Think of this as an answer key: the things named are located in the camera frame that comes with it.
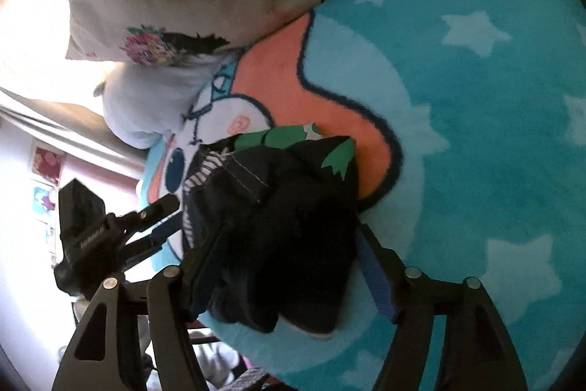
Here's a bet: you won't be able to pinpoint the black striped pants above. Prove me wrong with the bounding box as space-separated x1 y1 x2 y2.
182 125 359 336

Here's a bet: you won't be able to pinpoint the purple white clothes pile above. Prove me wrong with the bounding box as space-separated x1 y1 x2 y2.
56 298 257 391

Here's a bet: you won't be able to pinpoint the grey plush toy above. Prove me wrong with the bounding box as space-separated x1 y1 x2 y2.
94 52 237 150

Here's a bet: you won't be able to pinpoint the teal cartoon fleece blanket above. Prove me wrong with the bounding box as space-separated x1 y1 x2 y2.
142 0 585 390

